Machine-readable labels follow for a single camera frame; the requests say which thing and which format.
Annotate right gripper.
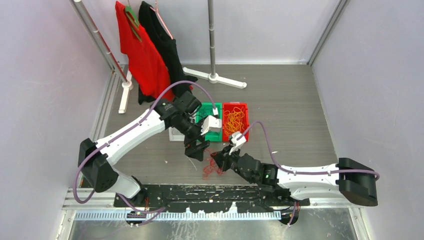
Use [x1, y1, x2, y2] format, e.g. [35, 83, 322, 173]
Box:
[211, 143, 255, 184]

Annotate aluminium rail frame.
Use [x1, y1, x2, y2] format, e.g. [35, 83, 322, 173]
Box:
[61, 186, 365, 222]

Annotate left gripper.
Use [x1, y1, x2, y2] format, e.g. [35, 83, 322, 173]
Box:
[176, 114, 210, 161]

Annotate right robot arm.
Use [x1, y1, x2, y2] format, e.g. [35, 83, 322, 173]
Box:
[210, 146, 379, 207]

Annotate yellow cable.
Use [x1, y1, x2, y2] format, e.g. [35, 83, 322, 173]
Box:
[223, 105, 247, 137]

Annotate green clothes hanger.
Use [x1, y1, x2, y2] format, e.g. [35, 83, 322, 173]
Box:
[124, 5, 142, 42]

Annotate white plastic bin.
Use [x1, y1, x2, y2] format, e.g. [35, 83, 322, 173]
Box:
[168, 127, 185, 142]

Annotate garment rack centre pole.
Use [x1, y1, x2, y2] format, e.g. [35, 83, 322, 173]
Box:
[182, 0, 247, 89]

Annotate red t-shirt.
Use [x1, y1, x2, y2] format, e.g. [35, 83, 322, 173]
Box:
[114, 1, 154, 93]

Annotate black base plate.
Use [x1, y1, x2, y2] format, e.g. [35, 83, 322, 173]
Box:
[110, 184, 310, 214]

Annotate black t-shirt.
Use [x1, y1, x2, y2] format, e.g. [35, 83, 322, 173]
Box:
[137, 1, 198, 105]

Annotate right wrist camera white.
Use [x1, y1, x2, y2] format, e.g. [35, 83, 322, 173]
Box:
[229, 131, 247, 155]

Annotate red plastic bin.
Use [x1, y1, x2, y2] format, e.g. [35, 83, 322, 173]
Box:
[222, 102, 250, 142]

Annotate cable bundle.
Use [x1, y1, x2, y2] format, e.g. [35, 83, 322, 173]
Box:
[202, 149, 225, 181]

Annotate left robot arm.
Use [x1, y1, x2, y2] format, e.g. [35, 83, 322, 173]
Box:
[77, 92, 222, 207]

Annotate green plastic bin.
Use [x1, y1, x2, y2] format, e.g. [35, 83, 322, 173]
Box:
[194, 102, 223, 143]

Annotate pink clothes hanger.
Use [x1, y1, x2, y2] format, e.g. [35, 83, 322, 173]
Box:
[150, 7, 174, 40]

